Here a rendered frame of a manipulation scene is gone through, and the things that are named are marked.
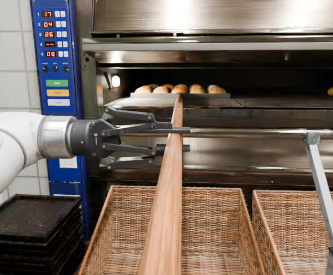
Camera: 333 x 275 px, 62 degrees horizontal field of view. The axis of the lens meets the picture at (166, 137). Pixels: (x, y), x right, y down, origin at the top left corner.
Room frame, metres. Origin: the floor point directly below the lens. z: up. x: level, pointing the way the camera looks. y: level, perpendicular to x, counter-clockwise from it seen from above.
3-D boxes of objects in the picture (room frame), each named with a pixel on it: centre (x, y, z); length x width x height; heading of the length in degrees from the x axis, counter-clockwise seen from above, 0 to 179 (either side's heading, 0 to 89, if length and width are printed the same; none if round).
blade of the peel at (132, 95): (1.73, -0.08, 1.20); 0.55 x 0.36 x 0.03; 87
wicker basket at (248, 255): (0.86, -0.02, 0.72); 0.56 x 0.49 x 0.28; 87
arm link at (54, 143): (0.57, 0.22, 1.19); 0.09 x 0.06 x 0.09; 177
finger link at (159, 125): (0.55, 0.01, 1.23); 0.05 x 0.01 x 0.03; 87
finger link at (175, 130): (0.55, -0.01, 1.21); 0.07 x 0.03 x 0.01; 87
